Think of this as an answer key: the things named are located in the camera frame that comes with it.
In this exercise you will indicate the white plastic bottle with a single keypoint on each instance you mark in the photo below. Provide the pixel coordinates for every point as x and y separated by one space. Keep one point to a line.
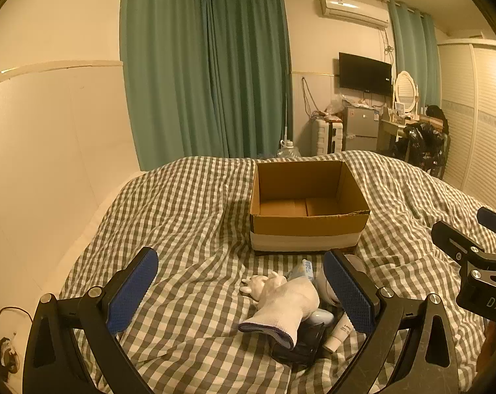
326 289

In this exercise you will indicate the grey checked blanket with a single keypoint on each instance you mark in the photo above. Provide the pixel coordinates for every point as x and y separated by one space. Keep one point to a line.
182 213

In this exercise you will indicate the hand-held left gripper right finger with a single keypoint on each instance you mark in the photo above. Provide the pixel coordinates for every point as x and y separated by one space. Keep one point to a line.
348 291

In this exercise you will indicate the clear plastic bag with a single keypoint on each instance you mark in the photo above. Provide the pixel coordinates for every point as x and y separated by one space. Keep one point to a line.
334 106

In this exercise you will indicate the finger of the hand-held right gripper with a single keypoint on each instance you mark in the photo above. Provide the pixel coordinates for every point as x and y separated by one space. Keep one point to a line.
494 219
453 240

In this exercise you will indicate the black wall television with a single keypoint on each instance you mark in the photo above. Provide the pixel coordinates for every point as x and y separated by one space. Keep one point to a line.
365 74

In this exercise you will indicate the white rounded object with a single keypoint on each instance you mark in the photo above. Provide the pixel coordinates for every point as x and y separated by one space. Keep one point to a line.
322 317

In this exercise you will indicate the black case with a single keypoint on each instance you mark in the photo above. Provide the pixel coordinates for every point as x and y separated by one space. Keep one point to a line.
301 347

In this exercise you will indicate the wall socket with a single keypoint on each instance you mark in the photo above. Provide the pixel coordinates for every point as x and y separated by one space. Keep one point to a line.
5 355

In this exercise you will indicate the white air conditioner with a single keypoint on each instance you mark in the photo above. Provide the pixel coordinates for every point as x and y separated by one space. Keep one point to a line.
350 10

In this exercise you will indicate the white cream tube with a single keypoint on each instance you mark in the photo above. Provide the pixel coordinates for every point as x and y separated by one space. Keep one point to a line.
340 332

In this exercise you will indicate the clear water jug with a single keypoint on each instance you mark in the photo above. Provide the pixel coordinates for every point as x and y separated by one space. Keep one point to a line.
288 151

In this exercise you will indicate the green curtain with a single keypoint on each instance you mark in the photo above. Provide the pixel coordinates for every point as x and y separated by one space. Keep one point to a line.
250 74
414 53
166 69

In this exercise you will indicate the cardboard box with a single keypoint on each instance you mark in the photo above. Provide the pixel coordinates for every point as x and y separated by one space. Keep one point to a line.
309 230

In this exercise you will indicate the grey small fridge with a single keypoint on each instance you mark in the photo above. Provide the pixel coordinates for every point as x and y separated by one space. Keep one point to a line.
360 129

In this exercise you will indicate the white knitted glove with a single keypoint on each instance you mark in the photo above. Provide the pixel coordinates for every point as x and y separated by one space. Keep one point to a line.
287 299

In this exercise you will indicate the pile of black bags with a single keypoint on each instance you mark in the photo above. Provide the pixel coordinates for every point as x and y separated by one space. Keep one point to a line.
424 139

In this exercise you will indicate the white pole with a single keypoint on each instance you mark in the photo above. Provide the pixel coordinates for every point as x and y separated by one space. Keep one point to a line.
287 115

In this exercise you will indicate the white louvred wardrobe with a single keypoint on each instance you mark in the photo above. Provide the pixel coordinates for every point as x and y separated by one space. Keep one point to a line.
473 123

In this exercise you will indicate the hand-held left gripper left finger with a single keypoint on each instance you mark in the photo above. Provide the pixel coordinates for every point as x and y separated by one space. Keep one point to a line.
133 291

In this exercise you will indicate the white oval mirror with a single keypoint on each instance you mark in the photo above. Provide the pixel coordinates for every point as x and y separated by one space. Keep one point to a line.
406 88

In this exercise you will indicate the white suitcase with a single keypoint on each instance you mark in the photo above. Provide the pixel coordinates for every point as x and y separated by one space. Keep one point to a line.
326 137

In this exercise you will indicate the white dressing table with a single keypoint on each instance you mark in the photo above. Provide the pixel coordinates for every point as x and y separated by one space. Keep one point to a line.
389 127

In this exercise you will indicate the blue floral tissue packet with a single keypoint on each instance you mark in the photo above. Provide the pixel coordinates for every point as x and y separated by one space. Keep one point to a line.
303 271

